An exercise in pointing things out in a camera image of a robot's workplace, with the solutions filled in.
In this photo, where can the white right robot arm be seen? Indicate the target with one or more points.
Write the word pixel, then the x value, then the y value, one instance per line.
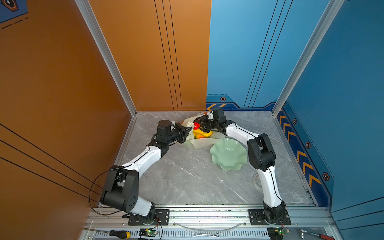
pixel 261 155

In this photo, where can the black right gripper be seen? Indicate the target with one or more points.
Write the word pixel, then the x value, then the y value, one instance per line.
pixel 204 118

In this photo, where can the silver wrench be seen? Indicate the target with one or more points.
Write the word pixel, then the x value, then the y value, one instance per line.
pixel 194 234

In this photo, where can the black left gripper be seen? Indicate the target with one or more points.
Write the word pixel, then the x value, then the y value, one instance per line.
pixel 183 132

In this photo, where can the light green fruit plate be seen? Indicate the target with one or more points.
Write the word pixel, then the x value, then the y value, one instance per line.
pixel 229 154

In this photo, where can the aluminium corner post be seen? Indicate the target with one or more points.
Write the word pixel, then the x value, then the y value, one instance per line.
pixel 101 42
pixel 318 34

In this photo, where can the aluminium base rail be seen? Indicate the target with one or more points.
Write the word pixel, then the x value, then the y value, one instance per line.
pixel 231 221

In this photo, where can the yellow banana bunch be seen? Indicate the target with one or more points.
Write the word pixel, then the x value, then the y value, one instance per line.
pixel 199 134

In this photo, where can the small red fruit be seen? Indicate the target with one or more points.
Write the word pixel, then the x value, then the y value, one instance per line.
pixel 196 126

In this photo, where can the green circuit board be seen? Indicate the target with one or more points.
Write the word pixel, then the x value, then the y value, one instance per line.
pixel 148 233

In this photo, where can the aluminium corner post left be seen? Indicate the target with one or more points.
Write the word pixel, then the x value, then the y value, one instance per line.
pixel 101 42

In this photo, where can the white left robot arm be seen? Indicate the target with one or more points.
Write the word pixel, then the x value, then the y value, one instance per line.
pixel 121 189

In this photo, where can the red handled tool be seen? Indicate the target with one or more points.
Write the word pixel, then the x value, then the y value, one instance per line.
pixel 321 236

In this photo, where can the small circuit board right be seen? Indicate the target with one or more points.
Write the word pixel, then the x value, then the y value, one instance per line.
pixel 280 233

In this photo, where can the yellow handled screwdriver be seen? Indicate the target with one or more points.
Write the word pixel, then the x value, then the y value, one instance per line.
pixel 120 234

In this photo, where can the cream plastic bag orange print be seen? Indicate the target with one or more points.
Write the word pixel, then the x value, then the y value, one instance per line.
pixel 193 144

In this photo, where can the aluminium corner post right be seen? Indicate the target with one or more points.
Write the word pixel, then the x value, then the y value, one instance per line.
pixel 318 34

